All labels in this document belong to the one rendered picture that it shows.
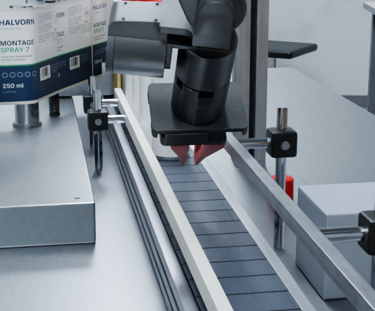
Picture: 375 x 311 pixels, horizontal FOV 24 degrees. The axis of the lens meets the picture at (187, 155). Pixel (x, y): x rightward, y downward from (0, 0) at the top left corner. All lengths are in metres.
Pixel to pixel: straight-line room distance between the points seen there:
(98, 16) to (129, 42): 0.76
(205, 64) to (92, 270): 0.26
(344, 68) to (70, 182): 4.90
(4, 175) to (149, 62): 0.36
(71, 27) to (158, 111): 0.60
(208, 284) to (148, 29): 0.27
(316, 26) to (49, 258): 4.95
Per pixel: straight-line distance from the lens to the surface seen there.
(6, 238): 1.05
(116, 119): 1.34
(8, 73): 1.40
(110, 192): 1.24
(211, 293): 0.70
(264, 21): 1.33
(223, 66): 0.88
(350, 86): 5.97
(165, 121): 0.94
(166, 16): 0.87
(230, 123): 0.95
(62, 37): 1.50
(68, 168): 1.18
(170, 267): 0.85
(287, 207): 0.76
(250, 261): 0.86
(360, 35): 5.92
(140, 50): 0.87
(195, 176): 1.13
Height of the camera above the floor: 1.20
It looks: 15 degrees down
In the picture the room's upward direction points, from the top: straight up
